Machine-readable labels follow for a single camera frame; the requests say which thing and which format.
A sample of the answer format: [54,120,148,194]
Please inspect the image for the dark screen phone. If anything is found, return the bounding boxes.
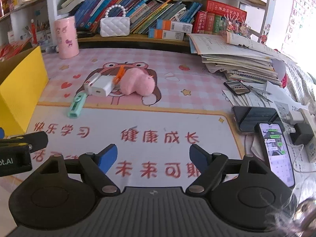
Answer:
[231,106,286,134]

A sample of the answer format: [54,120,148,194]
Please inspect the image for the row of books under handbag shelf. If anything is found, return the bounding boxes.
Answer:
[73,0,203,35]

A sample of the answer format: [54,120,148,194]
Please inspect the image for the stack of papers and notebooks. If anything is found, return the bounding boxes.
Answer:
[187,31,298,87]

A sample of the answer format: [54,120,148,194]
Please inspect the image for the white bookshelf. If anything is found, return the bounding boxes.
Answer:
[46,0,278,53]

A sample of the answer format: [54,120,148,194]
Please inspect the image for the white charging cable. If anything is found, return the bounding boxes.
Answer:
[288,142,316,174]

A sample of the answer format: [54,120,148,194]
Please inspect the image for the yellow cardboard box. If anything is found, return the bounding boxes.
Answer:
[0,46,49,137]

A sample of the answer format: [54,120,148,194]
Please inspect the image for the white quilted handbag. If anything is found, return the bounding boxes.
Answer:
[99,4,131,38]

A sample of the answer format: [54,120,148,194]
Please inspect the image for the pencil holders with pencils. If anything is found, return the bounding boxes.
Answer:
[23,18,54,47]

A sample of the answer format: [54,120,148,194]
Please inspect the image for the pink cylinder container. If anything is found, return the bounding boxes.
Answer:
[54,15,80,60]

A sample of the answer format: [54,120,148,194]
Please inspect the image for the green correction tape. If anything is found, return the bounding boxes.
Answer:
[67,92,87,118]

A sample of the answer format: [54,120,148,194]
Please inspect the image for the alphabet wall poster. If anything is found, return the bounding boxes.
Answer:
[281,0,316,63]

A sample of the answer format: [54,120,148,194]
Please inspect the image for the grey blanket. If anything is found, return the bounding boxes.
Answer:
[281,59,316,114]

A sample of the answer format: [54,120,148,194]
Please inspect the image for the red upright dictionary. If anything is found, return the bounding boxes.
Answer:
[192,10,207,34]

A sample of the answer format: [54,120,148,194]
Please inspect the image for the white charger block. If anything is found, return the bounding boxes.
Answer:
[90,76,114,97]

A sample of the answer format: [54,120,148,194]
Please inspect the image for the red deer sticker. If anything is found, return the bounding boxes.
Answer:
[259,25,271,44]

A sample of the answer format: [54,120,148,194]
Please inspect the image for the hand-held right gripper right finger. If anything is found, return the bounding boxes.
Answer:
[186,144,283,195]

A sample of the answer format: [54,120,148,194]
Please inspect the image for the thick red book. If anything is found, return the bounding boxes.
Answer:
[201,0,247,18]

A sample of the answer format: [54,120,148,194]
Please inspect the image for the orange and white box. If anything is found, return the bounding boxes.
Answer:
[148,28,184,41]
[156,19,193,33]

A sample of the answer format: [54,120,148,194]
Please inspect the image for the small black phone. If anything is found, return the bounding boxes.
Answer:
[224,80,251,96]

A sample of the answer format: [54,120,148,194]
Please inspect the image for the pink printed table mat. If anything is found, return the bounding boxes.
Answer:
[0,48,316,203]

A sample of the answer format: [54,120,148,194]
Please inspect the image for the orange clip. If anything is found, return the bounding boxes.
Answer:
[112,65,127,84]

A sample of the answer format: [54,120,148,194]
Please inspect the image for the lit screen phone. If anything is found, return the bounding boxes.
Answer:
[254,122,296,188]

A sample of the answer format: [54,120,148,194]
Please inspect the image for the white power strip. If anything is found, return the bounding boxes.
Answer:
[297,107,316,164]

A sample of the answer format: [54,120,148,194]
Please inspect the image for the red paper decoration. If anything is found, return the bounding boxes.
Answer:
[0,39,33,63]

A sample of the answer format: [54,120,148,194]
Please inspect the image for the pink cloth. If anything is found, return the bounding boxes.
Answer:
[273,49,289,89]

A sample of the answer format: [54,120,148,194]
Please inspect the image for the slim red upright book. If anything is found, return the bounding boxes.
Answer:
[205,12,216,35]

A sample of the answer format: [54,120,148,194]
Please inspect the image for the bunch of colourful stickers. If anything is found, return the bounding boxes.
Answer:
[221,15,252,39]

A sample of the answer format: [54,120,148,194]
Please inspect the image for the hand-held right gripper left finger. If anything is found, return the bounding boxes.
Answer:
[23,144,121,195]

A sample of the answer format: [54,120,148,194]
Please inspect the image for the green upright book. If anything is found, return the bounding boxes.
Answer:
[213,14,223,35]

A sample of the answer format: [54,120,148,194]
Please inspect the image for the white plug adapter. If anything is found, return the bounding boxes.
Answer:
[286,111,303,124]

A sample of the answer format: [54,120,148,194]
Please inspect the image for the black charger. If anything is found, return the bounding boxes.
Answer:
[289,123,315,146]

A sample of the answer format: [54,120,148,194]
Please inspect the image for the pink plush toy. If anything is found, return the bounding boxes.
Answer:
[120,69,157,97]

